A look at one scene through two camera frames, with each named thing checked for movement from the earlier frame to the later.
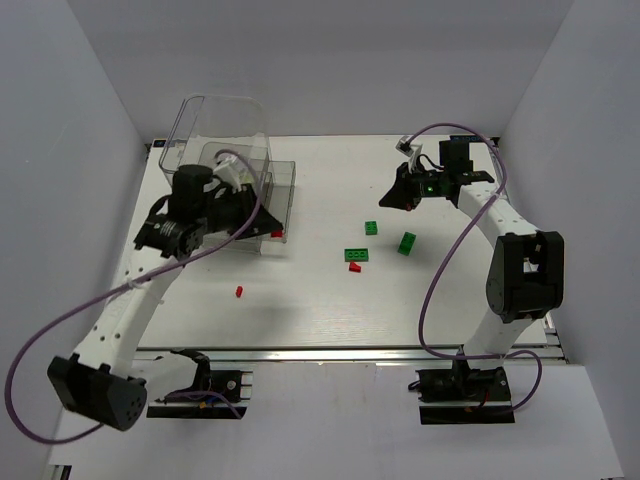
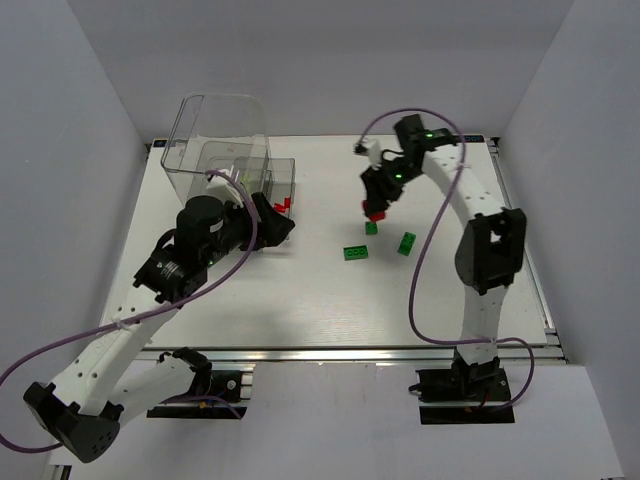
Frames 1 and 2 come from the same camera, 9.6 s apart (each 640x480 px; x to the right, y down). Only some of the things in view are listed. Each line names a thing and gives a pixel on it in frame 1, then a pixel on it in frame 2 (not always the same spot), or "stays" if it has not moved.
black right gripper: x=410 y=185 to x=376 y=195
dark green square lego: x=371 y=228 stays
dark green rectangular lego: x=356 y=255 stays
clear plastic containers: x=230 y=131 stays
